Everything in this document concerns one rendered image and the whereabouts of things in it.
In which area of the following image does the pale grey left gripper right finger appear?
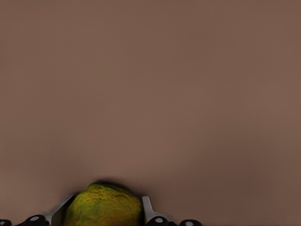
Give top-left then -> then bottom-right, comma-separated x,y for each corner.
141,196 -> 176,226

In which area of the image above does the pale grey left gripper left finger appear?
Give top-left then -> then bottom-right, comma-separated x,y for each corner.
21,194 -> 76,226

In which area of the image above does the yellow-green orange fruit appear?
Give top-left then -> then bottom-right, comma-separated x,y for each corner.
63,183 -> 144,226

